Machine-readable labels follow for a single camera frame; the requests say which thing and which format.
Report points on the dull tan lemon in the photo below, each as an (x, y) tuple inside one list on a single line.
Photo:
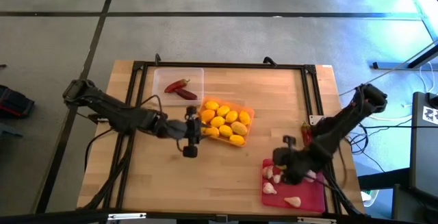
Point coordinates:
[(239, 128)]

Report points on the white green container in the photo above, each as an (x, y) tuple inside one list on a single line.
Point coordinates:
[(369, 196)]

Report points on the small white garlic bulb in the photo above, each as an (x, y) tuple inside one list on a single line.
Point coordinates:
[(276, 178)]

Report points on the dark red chili pepper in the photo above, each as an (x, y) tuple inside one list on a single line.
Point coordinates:
[(185, 94)]

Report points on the dark operator desk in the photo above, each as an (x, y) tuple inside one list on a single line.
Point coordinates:
[(422, 148)]

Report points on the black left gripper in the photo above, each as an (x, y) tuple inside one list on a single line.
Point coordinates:
[(172, 129)]

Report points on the clear plastic bin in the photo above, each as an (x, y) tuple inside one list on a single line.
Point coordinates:
[(161, 80)]

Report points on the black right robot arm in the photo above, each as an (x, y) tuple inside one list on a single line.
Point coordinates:
[(338, 124)]

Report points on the black white fiducial marker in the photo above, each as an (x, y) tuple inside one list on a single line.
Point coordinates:
[(430, 114)]

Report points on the orange plastic bin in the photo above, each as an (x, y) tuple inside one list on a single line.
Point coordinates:
[(232, 107)]

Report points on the black aluminium table frame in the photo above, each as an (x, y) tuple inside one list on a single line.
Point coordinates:
[(222, 65)]

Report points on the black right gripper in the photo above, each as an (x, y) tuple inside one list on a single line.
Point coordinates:
[(297, 164)]

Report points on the yellow lemon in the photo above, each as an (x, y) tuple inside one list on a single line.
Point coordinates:
[(232, 116), (223, 110), (217, 121), (237, 139), (211, 105), (244, 118), (226, 130)]

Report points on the pink-red plastic bin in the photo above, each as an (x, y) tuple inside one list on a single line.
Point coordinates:
[(308, 196)]

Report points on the silver metal bracket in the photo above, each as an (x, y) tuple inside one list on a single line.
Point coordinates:
[(316, 221), (126, 216)]

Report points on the red pepper green stem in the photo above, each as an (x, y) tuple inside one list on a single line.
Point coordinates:
[(177, 85)]

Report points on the orange-yellow lemon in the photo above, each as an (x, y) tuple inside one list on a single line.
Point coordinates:
[(207, 115), (211, 131)]

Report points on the round white garlic bulb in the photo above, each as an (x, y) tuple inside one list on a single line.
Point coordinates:
[(310, 175)]

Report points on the red and black bag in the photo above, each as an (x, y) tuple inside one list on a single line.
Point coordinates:
[(15, 102)]

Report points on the pointed white garlic bulb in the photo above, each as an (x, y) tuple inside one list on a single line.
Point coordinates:
[(292, 201)]

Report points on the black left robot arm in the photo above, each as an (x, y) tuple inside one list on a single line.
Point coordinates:
[(119, 114)]

